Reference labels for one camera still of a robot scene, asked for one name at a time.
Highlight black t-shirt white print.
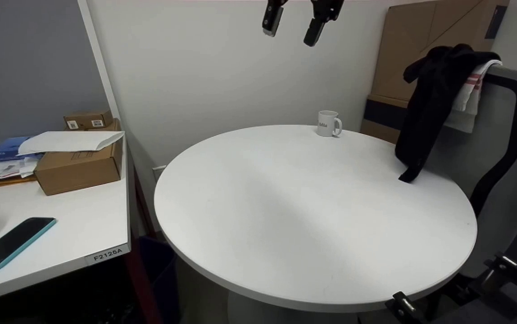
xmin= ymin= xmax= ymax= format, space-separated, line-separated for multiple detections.
xmin=392 ymin=41 xmax=502 ymax=185

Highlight grey mesh office chair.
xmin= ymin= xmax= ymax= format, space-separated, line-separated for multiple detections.
xmin=417 ymin=60 xmax=517 ymax=284

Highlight large flat cardboard box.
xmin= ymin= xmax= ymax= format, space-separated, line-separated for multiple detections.
xmin=358 ymin=0 xmax=511 ymax=150

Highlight small clear glass cup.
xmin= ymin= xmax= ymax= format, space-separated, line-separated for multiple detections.
xmin=314 ymin=107 xmax=343 ymax=138

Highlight white towel red stripes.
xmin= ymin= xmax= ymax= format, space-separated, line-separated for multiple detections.
xmin=444 ymin=57 xmax=503 ymax=134

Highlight round white table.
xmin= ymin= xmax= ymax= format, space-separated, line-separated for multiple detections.
xmin=150 ymin=122 xmax=478 ymax=314

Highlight small cardboard box with labels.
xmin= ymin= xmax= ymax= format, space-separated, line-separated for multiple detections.
xmin=62 ymin=109 xmax=120 ymax=132

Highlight white padded envelope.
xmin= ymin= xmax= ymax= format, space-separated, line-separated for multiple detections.
xmin=15 ymin=129 xmax=125 ymax=158

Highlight brown cardboard box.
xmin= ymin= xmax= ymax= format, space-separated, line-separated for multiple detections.
xmin=32 ymin=140 xmax=123 ymax=195

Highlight grey office partition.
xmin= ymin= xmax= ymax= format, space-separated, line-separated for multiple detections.
xmin=0 ymin=0 xmax=120 ymax=149

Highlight white office desk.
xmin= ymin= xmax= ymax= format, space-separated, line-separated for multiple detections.
xmin=0 ymin=132 xmax=132 ymax=307

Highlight blue rectangular object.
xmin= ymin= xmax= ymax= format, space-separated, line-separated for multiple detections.
xmin=0 ymin=134 xmax=30 ymax=163

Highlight teal smartphone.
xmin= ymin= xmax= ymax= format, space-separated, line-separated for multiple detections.
xmin=0 ymin=215 xmax=59 ymax=273

